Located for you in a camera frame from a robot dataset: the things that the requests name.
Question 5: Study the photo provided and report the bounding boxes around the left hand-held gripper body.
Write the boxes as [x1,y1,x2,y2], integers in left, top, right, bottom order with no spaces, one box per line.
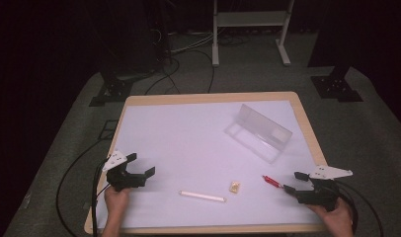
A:
[102,149,147,193]

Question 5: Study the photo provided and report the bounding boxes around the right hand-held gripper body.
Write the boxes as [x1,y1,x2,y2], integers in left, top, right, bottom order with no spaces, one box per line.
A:
[295,165,354,212]

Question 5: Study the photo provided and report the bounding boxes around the red pen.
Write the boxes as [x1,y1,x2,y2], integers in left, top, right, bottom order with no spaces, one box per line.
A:
[262,175,284,190]

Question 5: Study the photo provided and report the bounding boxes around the clear plastic case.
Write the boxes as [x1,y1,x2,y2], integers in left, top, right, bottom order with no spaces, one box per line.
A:
[223,103,293,165]

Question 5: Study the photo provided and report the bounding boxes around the person's left hand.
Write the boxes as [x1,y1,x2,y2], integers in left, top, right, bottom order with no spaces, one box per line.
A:
[104,186,132,218]

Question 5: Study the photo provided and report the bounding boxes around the person's right hand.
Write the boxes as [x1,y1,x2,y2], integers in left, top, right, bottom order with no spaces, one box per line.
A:
[306,197,355,237]

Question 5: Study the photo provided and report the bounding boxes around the white paper sheet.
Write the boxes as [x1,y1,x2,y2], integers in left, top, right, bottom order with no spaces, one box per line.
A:
[96,100,322,230]

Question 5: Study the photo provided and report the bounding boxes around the white stick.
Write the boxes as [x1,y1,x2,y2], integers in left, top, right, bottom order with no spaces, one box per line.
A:
[179,190,228,203]

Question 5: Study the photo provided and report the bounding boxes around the white metal stand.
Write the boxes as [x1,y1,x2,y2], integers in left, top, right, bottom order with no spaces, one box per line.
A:
[211,0,295,68]

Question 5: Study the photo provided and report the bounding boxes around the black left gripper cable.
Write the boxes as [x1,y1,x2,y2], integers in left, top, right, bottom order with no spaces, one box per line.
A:
[55,139,106,237]
[90,160,108,237]

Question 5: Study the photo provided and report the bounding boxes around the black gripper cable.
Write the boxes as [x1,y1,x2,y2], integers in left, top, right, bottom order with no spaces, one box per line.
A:
[55,139,106,237]
[90,160,108,237]
[335,180,384,237]

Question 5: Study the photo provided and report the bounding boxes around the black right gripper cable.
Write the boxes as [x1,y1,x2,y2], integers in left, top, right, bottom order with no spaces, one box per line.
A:
[335,180,384,237]

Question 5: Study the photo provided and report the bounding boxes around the black stand with base plate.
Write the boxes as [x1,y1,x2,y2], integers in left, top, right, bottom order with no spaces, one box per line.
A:
[306,0,364,103]
[89,58,134,108]

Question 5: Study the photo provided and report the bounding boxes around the black floor cable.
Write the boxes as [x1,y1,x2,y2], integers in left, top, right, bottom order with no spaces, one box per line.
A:
[143,48,216,96]

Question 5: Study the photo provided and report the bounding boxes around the white floor cables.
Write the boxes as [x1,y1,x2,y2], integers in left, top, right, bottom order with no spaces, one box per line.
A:
[168,31,216,55]

